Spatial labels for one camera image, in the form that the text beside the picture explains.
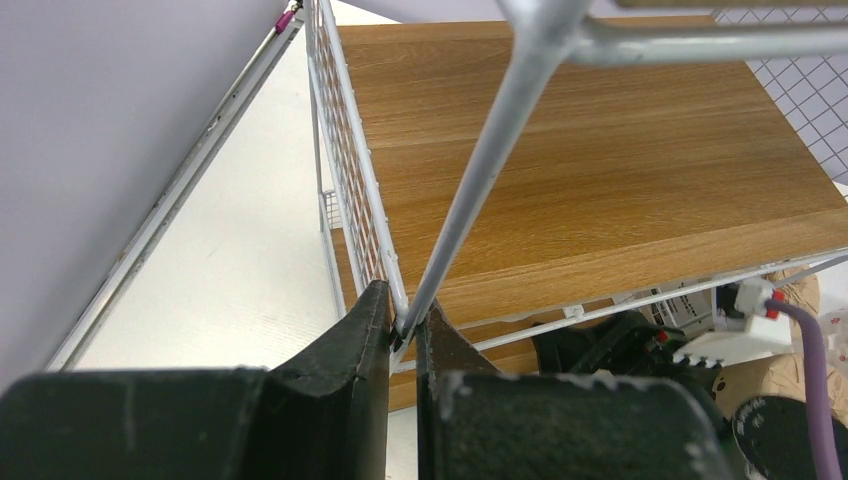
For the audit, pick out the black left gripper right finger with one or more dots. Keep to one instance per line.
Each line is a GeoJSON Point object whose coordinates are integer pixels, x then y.
{"type": "Point", "coordinates": [476, 421]}

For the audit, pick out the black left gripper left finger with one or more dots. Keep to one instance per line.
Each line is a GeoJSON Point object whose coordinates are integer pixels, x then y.
{"type": "Point", "coordinates": [322, 414]}

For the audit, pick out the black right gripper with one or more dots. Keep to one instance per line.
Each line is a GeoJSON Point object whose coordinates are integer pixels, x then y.
{"type": "Point", "coordinates": [626, 343]}

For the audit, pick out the white wire wooden shelf rack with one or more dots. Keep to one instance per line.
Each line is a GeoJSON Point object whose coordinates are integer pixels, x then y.
{"type": "Point", "coordinates": [626, 184]}

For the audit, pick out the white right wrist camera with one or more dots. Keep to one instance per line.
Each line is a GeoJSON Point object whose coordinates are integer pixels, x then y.
{"type": "Point", "coordinates": [762, 333]}

